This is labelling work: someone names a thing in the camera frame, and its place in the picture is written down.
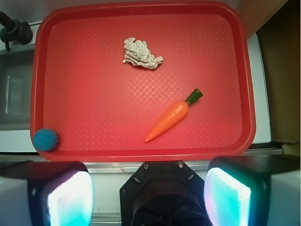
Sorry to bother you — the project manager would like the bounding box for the orange toy carrot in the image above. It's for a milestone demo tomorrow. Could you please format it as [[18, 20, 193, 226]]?
[[144, 89, 203, 143]]

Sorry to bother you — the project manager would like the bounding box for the crumpled white paper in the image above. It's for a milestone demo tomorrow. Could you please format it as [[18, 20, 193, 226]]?
[[122, 37, 164, 69]]

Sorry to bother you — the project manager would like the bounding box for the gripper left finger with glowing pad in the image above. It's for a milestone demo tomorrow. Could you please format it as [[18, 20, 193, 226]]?
[[0, 161, 94, 226]]

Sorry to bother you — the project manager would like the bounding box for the grey metal sink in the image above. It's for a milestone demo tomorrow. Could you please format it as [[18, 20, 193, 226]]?
[[0, 44, 35, 131]]

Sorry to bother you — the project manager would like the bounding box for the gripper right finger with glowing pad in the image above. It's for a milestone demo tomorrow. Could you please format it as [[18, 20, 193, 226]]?
[[204, 155, 301, 226]]

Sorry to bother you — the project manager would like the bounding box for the red plastic tray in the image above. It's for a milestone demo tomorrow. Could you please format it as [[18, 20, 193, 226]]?
[[30, 0, 256, 162]]

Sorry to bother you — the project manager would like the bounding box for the blue ball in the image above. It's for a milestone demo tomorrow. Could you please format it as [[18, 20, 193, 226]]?
[[32, 129, 59, 152]]

